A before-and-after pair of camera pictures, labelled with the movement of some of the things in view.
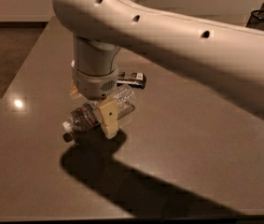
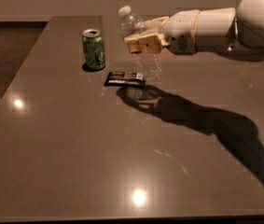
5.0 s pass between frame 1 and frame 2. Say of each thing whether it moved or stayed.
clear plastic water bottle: moved
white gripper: moved
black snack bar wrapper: stayed
